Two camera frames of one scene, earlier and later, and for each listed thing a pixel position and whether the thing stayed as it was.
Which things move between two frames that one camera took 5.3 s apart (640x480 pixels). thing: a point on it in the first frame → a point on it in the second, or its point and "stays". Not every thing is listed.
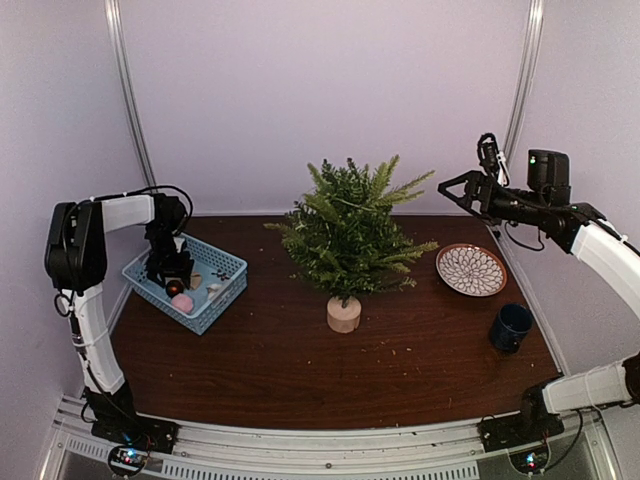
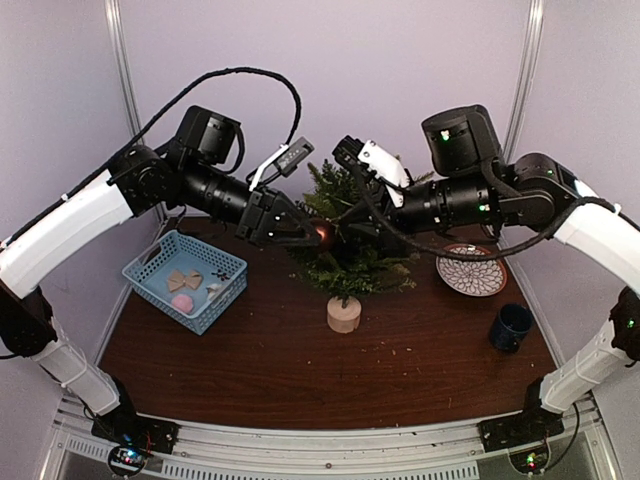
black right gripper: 476,179 → 368,227
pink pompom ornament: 183,303 stays
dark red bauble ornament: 173,288 → 325,233
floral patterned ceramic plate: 471,270 stays
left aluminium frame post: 113,24 stays
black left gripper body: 164,258 → 251,217
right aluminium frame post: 527,69 stays
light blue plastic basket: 217,280 stays
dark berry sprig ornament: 221,275 stays
